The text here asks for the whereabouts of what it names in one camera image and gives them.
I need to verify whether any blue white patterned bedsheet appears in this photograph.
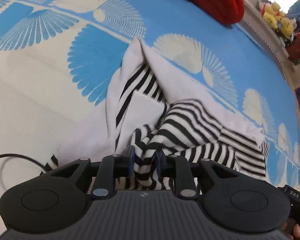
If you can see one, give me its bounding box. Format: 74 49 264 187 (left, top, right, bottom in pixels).
0 0 300 230

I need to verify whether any black cable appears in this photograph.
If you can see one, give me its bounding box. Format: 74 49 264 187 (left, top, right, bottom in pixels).
0 153 47 188

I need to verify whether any person's right hand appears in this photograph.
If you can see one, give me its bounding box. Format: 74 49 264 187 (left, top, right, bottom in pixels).
281 223 300 240

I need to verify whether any yellow plush toy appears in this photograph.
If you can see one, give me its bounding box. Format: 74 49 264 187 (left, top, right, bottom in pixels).
258 1 297 39

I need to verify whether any dark red cushion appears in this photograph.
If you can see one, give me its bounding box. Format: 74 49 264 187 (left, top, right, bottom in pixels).
286 32 300 64

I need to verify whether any black white striped garment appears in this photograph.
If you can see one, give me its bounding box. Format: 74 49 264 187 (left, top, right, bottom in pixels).
45 38 268 190

